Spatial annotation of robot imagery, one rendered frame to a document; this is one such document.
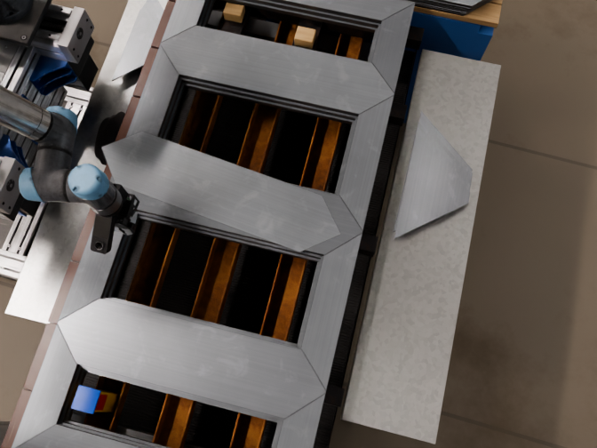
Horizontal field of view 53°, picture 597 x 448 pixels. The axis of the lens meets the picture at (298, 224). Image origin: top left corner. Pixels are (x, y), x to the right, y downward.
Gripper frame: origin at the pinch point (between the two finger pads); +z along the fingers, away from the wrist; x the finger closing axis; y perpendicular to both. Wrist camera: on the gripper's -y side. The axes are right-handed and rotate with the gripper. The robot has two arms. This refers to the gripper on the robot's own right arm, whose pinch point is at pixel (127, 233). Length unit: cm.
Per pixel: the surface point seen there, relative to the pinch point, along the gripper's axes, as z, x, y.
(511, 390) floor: 92, -135, -5
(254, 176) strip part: 5.6, -28.0, 26.4
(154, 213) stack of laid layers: 5.7, -3.4, 8.6
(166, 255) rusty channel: 19.5, -6.5, 0.5
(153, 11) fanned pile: 22, 26, 83
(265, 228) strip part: 5.6, -35.0, 12.1
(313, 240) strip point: 6, -49, 12
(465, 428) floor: 92, -120, -23
